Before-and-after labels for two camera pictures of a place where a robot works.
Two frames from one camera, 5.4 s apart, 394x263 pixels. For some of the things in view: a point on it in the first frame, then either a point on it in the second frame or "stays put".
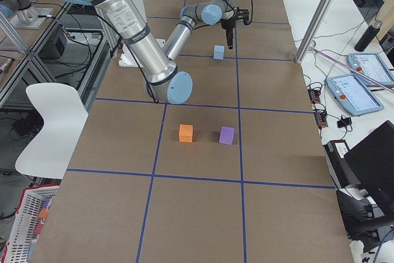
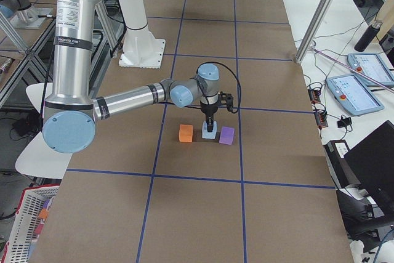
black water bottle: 368,36 stays put
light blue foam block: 218,52 to 209,121
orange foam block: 186,133 stays put
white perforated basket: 21,234 stays put
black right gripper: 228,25 to 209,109
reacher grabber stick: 353,68 stays put
